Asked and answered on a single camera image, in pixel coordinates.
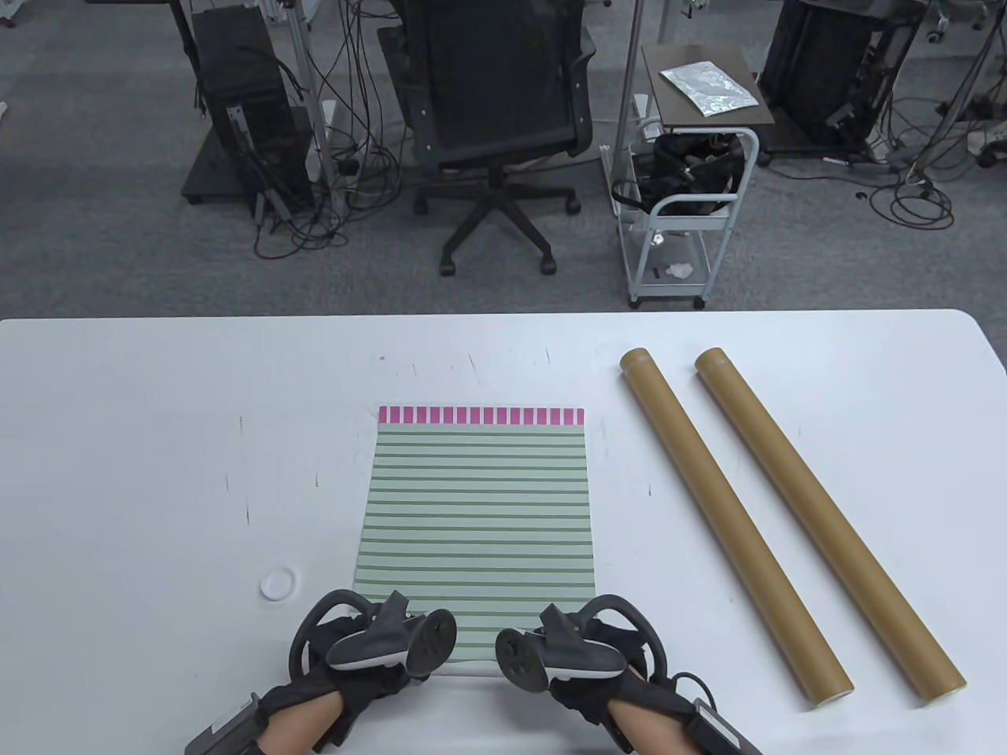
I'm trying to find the person's left hand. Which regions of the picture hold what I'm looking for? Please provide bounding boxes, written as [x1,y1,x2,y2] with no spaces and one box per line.
[263,590,459,745]

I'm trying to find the person's right hand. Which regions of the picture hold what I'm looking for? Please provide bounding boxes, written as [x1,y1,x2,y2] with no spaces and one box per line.
[495,595,702,745]

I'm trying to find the green striped mouse pad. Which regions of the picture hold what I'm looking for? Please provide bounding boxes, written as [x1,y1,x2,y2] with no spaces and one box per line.
[352,406,599,678]

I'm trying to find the brown cardboard mailing tube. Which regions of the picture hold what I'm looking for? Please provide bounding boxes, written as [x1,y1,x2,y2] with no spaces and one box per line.
[694,346,968,704]
[619,347,856,705]

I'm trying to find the person's left forearm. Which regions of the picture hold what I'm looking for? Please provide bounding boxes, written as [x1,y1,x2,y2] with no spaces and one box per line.
[256,691,347,755]

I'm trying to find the person's right forearm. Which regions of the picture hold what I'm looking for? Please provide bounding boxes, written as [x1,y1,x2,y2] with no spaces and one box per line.
[610,696,699,755]

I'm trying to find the grey left hand controller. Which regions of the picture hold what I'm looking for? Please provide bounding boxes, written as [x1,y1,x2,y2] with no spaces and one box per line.
[289,589,459,682]

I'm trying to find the grey hand controller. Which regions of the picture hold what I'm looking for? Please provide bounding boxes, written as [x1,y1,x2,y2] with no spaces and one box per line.
[289,589,459,682]
[495,595,672,694]

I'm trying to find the grey right hand controller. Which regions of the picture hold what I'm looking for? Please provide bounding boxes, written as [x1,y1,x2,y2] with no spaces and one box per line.
[495,595,672,694]

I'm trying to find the white wheeled utility cart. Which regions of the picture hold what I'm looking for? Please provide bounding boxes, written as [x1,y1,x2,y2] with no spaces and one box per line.
[602,118,762,309]

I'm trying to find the black bag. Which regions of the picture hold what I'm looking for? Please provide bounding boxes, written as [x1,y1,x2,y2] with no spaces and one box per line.
[612,132,747,215]

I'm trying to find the brown side table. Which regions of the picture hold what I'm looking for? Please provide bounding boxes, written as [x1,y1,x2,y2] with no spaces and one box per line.
[641,43,776,128]

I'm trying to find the black mesh office chair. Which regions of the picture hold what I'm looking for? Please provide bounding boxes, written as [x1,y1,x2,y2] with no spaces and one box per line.
[376,0,597,276]

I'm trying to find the metal pole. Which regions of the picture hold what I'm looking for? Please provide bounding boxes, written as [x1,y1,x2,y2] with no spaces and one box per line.
[614,0,647,197]

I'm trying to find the silver plastic bag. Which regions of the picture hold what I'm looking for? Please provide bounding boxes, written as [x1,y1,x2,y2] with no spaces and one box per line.
[659,61,761,117]

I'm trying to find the black computer tower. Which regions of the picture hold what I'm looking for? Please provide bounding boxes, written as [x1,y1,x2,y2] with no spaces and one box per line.
[191,4,313,215]

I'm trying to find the black equipment rack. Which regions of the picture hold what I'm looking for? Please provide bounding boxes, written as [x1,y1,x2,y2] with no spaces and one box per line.
[759,0,923,152]

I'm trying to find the black glove cable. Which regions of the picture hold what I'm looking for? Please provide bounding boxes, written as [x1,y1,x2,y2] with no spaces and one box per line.
[669,669,719,710]

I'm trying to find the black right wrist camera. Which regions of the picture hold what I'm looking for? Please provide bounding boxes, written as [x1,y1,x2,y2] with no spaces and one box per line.
[691,702,765,755]

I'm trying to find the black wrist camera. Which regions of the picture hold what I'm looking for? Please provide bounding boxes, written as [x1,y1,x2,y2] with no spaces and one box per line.
[184,691,266,755]
[691,702,765,755]

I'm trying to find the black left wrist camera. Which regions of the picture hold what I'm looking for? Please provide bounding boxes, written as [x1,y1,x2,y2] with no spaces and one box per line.
[184,691,266,755]

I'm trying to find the tangled black floor cables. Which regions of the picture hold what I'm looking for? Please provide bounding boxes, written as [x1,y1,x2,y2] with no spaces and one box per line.
[252,0,411,260]
[868,87,1007,230]

